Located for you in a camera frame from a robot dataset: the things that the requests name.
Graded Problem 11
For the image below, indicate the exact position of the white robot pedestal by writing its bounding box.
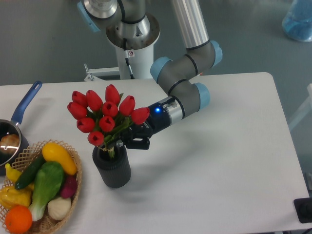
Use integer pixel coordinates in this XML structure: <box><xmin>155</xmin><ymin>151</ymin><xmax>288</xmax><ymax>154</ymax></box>
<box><xmin>83</xmin><ymin>12</ymin><xmax>161</xmax><ymax>82</ymax></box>

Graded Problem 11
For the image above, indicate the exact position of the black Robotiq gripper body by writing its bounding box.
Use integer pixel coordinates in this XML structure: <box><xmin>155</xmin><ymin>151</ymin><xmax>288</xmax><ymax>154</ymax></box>
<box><xmin>124</xmin><ymin>103</ymin><xmax>171</xmax><ymax>141</ymax></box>

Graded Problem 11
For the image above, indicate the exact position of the red tulip bouquet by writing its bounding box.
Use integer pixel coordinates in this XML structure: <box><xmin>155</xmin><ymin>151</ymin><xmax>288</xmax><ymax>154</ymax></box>
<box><xmin>67</xmin><ymin>84</ymin><xmax>150</xmax><ymax>161</ymax></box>

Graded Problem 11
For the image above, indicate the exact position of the orange fruit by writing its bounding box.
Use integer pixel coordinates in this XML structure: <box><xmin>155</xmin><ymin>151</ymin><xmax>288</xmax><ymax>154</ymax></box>
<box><xmin>5</xmin><ymin>205</ymin><xmax>33</xmax><ymax>234</ymax></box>

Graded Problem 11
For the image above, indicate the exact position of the purple red onion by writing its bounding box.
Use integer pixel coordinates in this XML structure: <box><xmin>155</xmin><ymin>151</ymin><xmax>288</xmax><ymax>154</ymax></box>
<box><xmin>59</xmin><ymin>175</ymin><xmax>78</xmax><ymax>198</ymax></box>

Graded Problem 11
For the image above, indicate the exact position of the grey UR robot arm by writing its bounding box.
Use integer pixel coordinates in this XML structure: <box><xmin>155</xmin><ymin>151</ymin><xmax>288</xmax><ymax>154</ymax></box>
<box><xmin>77</xmin><ymin>0</ymin><xmax>222</xmax><ymax>149</ymax></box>

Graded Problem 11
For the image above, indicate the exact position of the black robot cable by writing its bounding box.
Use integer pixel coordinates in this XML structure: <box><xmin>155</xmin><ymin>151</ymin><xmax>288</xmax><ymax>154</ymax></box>
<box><xmin>122</xmin><ymin>39</ymin><xmax>135</xmax><ymax>79</ymax></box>

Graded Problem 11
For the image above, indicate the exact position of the brown bread in pan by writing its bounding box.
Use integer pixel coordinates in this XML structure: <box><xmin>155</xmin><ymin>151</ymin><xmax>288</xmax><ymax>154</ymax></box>
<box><xmin>0</xmin><ymin>134</ymin><xmax>20</xmax><ymax>155</ymax></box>

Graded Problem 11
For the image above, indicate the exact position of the green bok choy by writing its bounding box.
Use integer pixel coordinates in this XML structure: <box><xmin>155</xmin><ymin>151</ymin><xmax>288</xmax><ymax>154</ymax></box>
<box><xmin>29</xmin><ymin>161</ymin><xmax>64</xmax><ymax>222</ymax></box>

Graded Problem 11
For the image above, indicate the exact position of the yellow banana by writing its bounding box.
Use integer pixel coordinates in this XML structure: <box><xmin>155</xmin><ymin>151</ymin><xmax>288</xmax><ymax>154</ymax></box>
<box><xmin>4</xmin><ymin>163</ymin><xmax>22</xmax><ymax>187</ymax></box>

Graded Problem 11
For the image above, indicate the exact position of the dark green cucumber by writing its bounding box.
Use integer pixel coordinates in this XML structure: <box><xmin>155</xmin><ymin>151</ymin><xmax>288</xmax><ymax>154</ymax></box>
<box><xmin>15</xmin><ymin>155</ymin><xmax>46</xmax><ymax>190</ymax></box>

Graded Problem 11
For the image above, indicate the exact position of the yellow squash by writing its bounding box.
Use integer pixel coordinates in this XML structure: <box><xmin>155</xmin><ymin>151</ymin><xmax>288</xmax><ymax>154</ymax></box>
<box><xmin>42</xmin><ymin>142</ymin><xmax>78</xmax><ymax>176</ymax></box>

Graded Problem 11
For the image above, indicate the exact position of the yellow bell pepper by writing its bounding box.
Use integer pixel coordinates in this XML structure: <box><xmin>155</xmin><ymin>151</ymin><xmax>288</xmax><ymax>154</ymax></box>
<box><xmin>0</xmin><ymin>186</ymin><xmax>32</xmax><ymax>210</ymax></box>

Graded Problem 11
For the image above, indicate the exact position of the woven wicker basket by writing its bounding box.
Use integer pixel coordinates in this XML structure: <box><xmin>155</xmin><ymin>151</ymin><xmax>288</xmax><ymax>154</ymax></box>
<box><xmin>0</xmin><ymin>139</ymin><xmax>83</xmax><ymax>234</ymax></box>

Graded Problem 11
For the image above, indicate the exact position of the black device at edge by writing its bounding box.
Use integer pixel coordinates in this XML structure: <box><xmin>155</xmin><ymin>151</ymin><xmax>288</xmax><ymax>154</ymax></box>
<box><xmin>293</xmin><ymin>197</ymin><xmax>312</xmax><ymax>223</ymax></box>

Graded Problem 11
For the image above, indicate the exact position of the blue handled saucepan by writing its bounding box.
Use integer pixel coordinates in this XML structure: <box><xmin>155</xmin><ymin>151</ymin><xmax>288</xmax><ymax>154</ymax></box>
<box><xmin>0</xmin><ymin>81</ymin><xmax>42</xmax><ymax>176</ymax></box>

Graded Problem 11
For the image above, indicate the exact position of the dark grey ribbed vase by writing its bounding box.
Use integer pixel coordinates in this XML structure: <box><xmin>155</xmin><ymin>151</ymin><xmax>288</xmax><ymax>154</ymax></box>
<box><xmin>92</xmin><ymin>145</ymin><xmax>131</xmax><ymax>188</ymax></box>

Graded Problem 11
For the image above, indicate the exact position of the white garlic bulb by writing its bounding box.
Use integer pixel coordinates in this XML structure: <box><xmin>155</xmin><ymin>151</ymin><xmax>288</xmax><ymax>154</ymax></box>
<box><xmin>47</xmin><ymin>197</ymin><xmax>71</xmax><ymax>220</ymax></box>

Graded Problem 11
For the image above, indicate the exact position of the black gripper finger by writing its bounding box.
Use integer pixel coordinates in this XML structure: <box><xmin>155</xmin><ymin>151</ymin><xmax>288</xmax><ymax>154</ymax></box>
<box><xmin>116</xmin><ymin>137</ymin><xmax>150</xmax><ymax>150</ymax></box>

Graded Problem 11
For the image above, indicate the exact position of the blue plastic bag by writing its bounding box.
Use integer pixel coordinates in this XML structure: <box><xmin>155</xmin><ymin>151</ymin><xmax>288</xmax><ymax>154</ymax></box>
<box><xmin>282</xmin><ymin>0</ymin><xmax>312</xmax><ymax>42</ymax></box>

